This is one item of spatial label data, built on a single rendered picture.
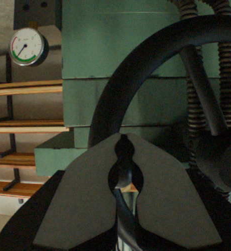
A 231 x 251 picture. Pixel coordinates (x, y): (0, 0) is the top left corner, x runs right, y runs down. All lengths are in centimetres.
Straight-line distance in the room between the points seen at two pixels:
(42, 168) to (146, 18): 35
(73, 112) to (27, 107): 277
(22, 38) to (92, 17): 13
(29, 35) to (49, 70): 267
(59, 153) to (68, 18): 26
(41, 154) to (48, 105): 260
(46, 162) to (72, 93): 14
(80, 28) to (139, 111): 19
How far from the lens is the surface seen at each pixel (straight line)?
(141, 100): 36
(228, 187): 21
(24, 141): 322
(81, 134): 37
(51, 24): 37
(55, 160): 40
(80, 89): 37
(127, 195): 80
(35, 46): 34
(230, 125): 28
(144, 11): 40
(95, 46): 38
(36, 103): 306
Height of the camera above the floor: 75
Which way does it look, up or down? 8 degrees up
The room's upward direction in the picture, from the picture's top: 179 degrees clockwise
